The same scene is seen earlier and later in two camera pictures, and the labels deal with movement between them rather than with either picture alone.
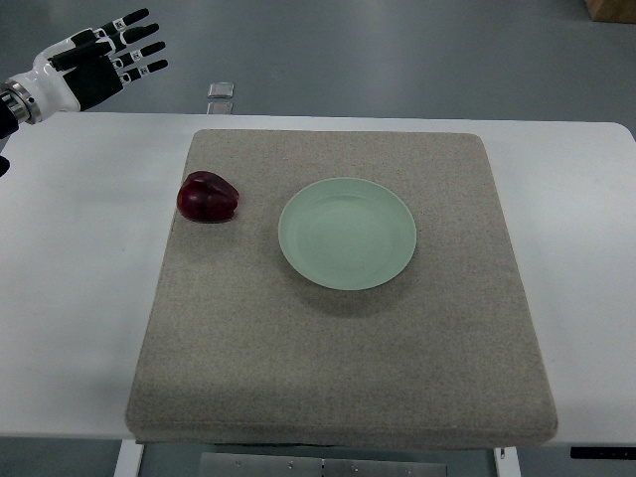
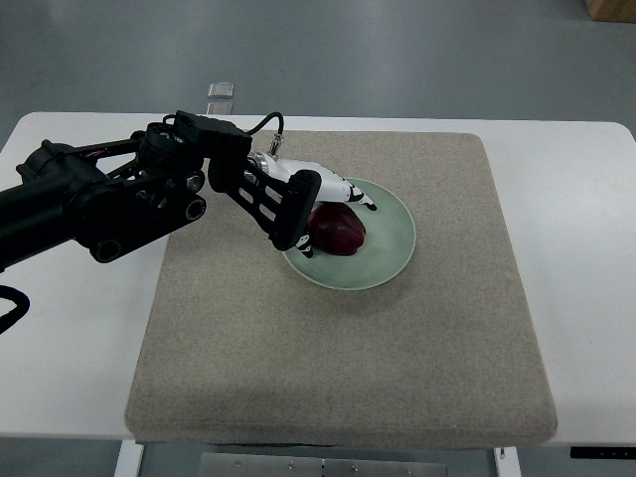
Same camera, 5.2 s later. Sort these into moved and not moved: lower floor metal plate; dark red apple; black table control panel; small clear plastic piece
Moved: dark red apple
Not moved: lower floor metal plate; small clear plastic piece; black table control panel
